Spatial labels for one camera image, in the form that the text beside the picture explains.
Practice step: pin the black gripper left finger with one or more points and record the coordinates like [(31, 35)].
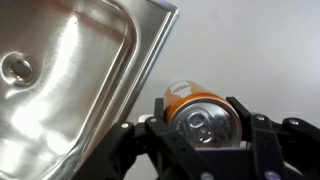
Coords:
[(133, 156)]

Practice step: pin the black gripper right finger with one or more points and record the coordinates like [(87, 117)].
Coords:
[(286, 150)]

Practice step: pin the orange soda can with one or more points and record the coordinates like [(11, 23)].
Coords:
[(203, 123)]

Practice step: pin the stainless steel sink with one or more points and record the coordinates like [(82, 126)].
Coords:
[(73, 83)]

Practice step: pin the round metal sink drain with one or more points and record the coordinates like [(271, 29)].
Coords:
[(19, 69)]

